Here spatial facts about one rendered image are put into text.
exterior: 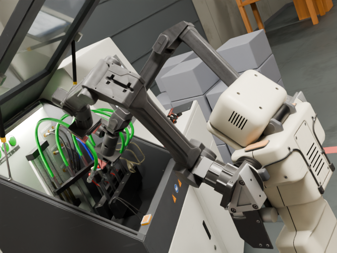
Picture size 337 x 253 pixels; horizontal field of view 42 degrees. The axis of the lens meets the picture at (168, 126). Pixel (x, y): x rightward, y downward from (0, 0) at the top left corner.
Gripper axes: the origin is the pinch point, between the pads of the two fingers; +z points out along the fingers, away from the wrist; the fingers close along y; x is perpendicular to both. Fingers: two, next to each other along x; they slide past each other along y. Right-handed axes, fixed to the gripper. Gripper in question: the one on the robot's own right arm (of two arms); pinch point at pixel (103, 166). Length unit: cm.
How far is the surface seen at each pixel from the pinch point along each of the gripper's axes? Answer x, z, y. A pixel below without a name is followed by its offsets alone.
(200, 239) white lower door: -17, 27, -50
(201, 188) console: -47, 26, -38
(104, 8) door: -371, 130, 208
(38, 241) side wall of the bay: 38.6, 11.5, 1.5
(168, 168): -23.6, 3.9, -22.3
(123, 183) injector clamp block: -10.2, 13.9, -7.7
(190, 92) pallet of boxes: -167, 53, 12
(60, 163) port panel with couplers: -11.5, 25.7, 26.5
